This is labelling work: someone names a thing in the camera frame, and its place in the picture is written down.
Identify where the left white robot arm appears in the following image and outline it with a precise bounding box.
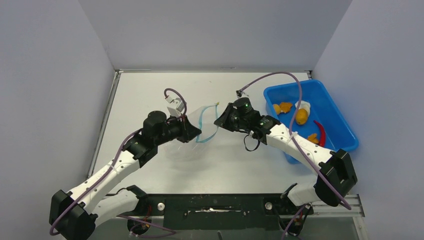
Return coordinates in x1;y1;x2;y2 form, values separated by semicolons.
49;111;202;240

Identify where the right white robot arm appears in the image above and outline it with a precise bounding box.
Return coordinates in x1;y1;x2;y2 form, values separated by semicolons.
214;97;358;214

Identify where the red chili pepper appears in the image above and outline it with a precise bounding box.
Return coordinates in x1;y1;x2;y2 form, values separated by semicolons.
313;120;327;147

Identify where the small orange food ball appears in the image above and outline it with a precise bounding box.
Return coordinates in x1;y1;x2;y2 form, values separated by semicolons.
272;104;282;115

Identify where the purple cable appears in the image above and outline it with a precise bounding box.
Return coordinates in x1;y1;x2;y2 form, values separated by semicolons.
48;87;188;237
236;71;353;211

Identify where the clear zip top bag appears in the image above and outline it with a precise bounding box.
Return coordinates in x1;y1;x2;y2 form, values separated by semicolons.
162;101;221;163

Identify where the orange fried nugget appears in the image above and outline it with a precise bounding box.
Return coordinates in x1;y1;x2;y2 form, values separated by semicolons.
279;102;293;114

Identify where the aluminium rail frame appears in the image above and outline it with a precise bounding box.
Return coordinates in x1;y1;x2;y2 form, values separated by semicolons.
66;69;365;229

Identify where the orange fried chicken piece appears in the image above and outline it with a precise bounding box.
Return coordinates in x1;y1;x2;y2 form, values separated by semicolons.
307;133;320;145

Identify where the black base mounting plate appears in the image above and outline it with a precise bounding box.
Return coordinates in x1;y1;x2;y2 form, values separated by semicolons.
128;193;299;231

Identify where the yellow lemon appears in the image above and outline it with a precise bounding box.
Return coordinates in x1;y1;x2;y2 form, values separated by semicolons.
295;109;309;126

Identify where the blue plastic tray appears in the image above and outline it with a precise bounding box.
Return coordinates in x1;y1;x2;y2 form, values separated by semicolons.
263;79;359;152

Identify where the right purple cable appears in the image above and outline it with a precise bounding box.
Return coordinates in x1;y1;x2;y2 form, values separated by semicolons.
236;71;353;211

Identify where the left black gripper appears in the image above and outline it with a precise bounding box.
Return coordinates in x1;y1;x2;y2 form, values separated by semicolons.
155;112;202;146

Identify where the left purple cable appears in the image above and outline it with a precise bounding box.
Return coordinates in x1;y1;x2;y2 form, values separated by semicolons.
48;87;188;237

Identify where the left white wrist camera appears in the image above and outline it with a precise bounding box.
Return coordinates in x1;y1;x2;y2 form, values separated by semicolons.
165;96;185;118

